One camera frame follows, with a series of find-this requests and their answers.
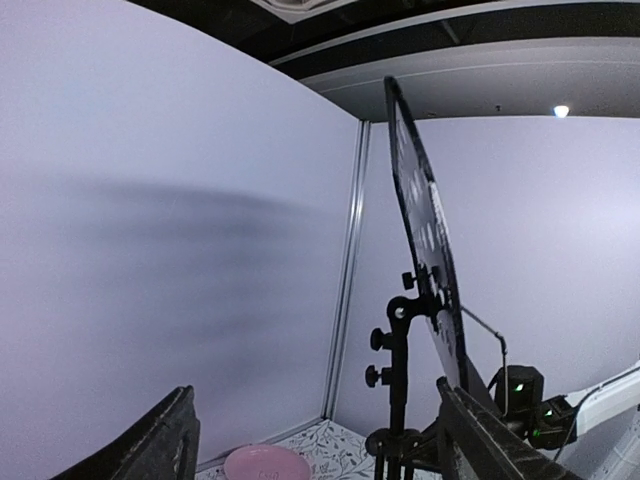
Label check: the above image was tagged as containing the right aluminium corner post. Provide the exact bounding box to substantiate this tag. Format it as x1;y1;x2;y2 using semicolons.
320;120;371;421

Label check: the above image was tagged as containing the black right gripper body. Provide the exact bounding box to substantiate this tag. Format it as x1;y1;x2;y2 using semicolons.
503;395;578;450

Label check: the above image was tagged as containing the black perforated music stand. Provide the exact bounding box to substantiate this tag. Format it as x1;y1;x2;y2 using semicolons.
364;75;509;480

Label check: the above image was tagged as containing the pink plastic plate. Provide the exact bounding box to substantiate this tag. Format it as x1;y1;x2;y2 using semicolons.
223;445;311;480

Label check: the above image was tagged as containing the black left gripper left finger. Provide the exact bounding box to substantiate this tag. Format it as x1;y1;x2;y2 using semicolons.
53;385;200;480

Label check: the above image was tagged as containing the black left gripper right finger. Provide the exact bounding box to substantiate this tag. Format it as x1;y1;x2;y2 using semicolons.
436;377;578;480

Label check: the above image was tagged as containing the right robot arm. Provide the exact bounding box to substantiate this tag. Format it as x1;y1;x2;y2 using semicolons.
490;363;639;456

